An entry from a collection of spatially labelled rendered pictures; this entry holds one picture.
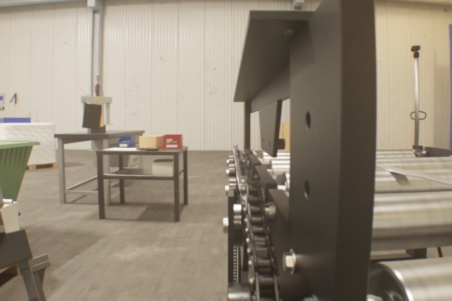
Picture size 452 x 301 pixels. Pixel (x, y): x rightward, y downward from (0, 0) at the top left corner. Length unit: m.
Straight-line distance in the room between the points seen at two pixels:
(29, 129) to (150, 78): 5.43
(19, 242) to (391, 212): 0.65
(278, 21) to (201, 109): 10.64
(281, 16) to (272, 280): 0.23
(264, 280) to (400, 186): 0.75
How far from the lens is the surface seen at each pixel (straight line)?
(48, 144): 7.43
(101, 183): 3.40
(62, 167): 4.21
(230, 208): 0.39
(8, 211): 2.40
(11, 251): 0.55
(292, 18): 0.30
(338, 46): 0.21
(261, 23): 0.30
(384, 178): 0.95
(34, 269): 0.58
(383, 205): 0.63
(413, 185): 0.99
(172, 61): 11.29
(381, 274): 0.38
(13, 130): 7.28
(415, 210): 0.65
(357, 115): 0.21
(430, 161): 1.40
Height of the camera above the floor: 1.06
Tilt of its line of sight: 2 degrees down
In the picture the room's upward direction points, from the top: straight up
